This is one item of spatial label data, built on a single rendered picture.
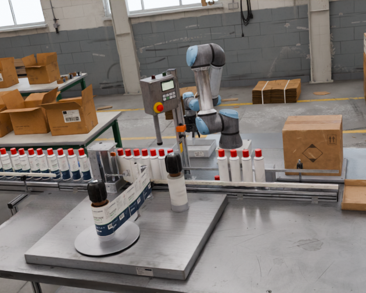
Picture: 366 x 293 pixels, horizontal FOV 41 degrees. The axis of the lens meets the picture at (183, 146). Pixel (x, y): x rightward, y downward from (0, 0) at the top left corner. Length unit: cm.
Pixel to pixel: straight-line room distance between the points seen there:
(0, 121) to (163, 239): 277
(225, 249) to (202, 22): 623
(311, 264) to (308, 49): 612
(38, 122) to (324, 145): 270
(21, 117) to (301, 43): 480
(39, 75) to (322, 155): 482
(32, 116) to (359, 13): 516
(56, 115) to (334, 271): 293
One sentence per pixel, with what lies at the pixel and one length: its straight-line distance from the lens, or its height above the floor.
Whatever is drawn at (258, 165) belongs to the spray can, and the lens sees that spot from 255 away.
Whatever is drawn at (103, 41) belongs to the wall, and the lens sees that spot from 880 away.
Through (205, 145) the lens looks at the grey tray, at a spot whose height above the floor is 84.
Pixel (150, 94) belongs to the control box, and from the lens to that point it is 261.
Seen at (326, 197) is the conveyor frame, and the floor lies 85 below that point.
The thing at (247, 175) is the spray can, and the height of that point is 95.
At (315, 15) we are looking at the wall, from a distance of 784.
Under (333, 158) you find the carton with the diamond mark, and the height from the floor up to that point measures 95.
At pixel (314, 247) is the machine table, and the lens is 219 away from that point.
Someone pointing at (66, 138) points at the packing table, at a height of 78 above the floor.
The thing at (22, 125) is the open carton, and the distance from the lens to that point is 463.
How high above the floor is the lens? 203
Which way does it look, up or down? 20 degrees down
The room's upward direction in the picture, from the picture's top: 8 degrees counter-clockwise
